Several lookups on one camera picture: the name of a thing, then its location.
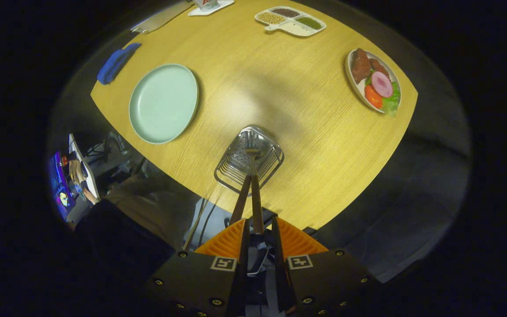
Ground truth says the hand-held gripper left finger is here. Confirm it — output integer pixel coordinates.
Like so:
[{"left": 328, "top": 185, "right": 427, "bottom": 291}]
[{"left": 146, "top": 218, "right": 250, "bottom": 317}]

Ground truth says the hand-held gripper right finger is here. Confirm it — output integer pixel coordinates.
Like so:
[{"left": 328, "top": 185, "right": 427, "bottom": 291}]
[{"left": 271, "top": 217, "right": 371, "bottom": 316}]

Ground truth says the wooden-handled metal spoon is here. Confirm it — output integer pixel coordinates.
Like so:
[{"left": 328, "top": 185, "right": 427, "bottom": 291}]
[{"left": 229, "top": 152, "right": 254, "bottom": 225}]

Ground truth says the wooden-handled metal fork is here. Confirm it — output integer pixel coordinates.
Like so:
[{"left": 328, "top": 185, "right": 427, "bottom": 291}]
[{"left": 245, "top": 133, "right": 265, "bottom": 235}]

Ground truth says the green round plate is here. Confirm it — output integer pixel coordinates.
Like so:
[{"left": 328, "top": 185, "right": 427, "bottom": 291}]
[{"left": 129, "top": 64, "right": 200, "bottom": 145}]

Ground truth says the white plate with food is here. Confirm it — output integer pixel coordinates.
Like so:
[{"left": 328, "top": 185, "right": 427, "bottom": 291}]
[{"left": 345, "top": 48, "right": 402, "bottom": 116}]

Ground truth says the blue folded cloth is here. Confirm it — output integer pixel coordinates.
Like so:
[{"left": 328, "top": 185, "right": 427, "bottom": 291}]
[{"left": 97, "top": 43, "right": 142, "bottom": 85}]

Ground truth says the white divided condiment dish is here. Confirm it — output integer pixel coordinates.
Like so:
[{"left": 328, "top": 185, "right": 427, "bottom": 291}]
[{"left": 255, "top": 6, "right": 327, "bottom": 37}]

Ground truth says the white toaster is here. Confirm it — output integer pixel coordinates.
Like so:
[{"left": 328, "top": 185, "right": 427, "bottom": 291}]
[{"left": 130, "top": 1, "right": 195, "bottom": 34}]

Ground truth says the white square coaster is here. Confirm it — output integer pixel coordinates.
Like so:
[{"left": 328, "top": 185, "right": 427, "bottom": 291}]
[{"left": 187, "top": 0, "right": 235, "bottom": 17}]

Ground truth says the metal wire basket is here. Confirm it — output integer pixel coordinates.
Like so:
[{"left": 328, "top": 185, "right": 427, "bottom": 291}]
[{"left": 214, "top": 126, "right": 285, "bottom": 195}]

